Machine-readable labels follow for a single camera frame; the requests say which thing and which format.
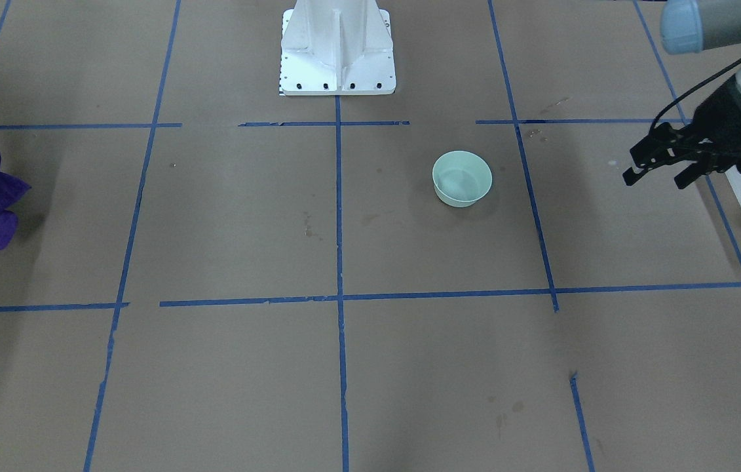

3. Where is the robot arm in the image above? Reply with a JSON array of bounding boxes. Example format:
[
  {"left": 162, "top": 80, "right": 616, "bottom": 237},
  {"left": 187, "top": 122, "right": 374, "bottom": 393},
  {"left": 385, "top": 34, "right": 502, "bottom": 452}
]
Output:
[{"left": 622, "top": 1, "right": 741, "bottom": 189}]

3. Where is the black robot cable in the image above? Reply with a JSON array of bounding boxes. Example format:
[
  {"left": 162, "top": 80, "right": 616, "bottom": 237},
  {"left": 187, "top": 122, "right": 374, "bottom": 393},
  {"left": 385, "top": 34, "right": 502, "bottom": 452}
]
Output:
[{"left": 651, "top": 43, "right": 741, "bottom": 128}]

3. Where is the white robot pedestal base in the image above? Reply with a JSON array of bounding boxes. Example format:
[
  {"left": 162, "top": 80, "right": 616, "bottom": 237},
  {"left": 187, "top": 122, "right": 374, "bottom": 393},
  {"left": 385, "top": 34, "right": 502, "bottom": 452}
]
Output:
[{"left": 278, "top": 1, "right": 397, "bottom": 96}]

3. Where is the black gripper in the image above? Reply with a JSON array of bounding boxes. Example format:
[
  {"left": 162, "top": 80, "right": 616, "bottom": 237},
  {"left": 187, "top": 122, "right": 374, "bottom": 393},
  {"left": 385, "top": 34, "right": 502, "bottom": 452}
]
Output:
[{"left": 622, "top": 77, "right": 741, "bottom": 190}]

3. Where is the mint green bowl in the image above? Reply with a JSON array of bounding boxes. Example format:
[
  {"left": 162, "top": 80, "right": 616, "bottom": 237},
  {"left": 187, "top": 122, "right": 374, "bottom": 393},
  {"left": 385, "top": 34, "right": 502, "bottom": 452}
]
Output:
[{"left": 431, "top": 150, "right": 493, "bottom": 207}]

